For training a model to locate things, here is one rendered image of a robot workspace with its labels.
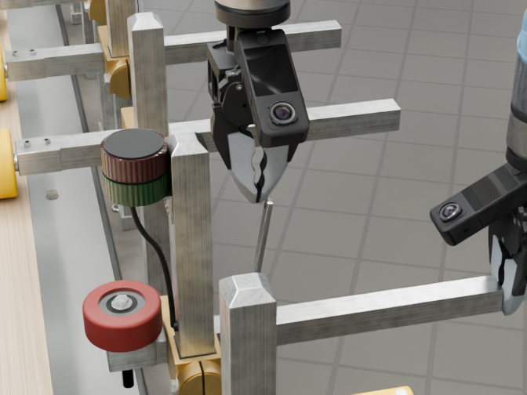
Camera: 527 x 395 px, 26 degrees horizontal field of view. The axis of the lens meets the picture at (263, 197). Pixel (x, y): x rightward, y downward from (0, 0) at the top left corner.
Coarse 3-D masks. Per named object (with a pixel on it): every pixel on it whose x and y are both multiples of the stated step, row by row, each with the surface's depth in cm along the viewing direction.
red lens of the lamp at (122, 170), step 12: (108, 156) 100; (156, 156) 100; (168, 156) 103; (108, 168) 101; (120, 168) 100; (132, 168) 100; (144, 168) 100; (156, 168) 101; (120, 180) 101; (132, 180) 100; (144, 180) 101
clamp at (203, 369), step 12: (168, 312) 120; (168, 324) 118; (168, 336) 117; (216, 336) 117; (168, 348) 117; (216, 348) 115; (168, 360) 119; (180, 360) 114; (192, 360) 114; (204, 360) 114; (216, 360) 114; (180, 372) 113; (192, 372) 112; (204, 372) 112; (216, 372) 113; (180, 384) 112; (192, 384) 112; (204, 384) 113; (216, 384) 113
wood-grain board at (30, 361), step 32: (0, 32) 173; (0, 128) 148; (0, 224) 129; (32, 224) 129; (0, 256) 123; (32, 256) 123; (0, 288) 119; (32, 288) 119; (0, 320) 114; (32, 320) 114; (0, 352) 110; (32, 352) 110; (0, 384) 106; (32, 384) 106
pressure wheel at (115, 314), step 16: (96, 288) 117; (112, 288) 117; (128, 288) 118; (144, 288) 117; (96, 304) 115; (112, 304) 115; (128, 304) 115; (144, 304) 116; (160, 304) 116; (96, 320) 113; (112, 320) 113; (128, 320) 113; (144, 320) 113; (160, 320) 116; (96, 336) 114; (112, 336) 113; (128, 336) 113; (144, 336) 114; (128, 384) 121
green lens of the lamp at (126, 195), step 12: (168, 168) 103; (108, 180) 102; (156, 180) 101; (168, 180) 103; (108, 192) 102; (120, 192) 101; (132, 192) 101; (144, 192) 101; (156, 192) 102; (168, 192) 104; (120, 204) 102; (132, 204) 102; (144, 204) 102
